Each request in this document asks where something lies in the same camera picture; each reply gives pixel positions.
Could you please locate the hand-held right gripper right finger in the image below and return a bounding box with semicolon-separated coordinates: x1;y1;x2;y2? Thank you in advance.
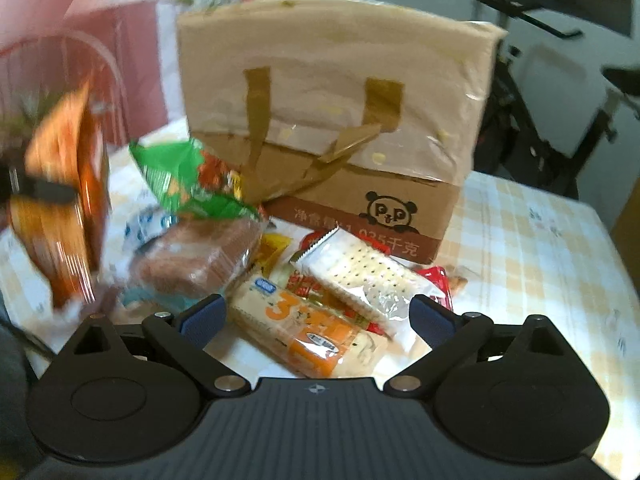
385;294;571;397

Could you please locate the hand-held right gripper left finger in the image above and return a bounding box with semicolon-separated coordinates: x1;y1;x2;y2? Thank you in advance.
60;294;248;397

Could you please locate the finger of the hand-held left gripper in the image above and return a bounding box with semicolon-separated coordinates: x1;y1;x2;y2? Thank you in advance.
7;171;84;206

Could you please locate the small red snack packet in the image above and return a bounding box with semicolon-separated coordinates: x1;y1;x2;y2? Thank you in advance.
414;266;455;313

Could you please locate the orange snack bag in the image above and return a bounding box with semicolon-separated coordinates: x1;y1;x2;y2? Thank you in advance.
9;77;113;311

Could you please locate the orange and white cracker packet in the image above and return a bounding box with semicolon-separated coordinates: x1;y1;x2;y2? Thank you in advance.
227;275;391;380

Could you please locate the small clear nut packet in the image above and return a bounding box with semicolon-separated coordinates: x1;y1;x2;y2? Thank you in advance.
447;264;471;295

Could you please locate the brown bread packet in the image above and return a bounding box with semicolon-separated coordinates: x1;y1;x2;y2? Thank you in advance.
122;217;266;306

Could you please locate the yellow sauce packet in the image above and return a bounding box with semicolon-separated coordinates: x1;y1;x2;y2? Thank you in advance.
250;232;295;281

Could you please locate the white and blue packet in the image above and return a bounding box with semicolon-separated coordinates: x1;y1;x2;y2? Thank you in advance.
122;207;173;256

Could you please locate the gold packet with red label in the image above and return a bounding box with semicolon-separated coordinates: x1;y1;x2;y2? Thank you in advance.
286;270;386;335

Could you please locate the checked floral tablecloth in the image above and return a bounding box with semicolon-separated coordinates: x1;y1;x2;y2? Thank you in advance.
0;120;640;466

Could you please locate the green snack packet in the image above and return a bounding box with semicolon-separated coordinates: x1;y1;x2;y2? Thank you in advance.
129;139;264;221

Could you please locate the red-brown snack packet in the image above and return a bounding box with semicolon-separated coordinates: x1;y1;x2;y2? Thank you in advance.
299;231;393;261

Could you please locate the pink printed curtain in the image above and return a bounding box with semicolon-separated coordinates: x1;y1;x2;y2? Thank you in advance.
0;0;251;161

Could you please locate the taped cardboard box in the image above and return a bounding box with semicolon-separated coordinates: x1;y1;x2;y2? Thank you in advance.
176;0;509;266

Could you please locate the black frame stand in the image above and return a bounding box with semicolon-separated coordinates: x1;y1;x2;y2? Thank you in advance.
470;0;640;201

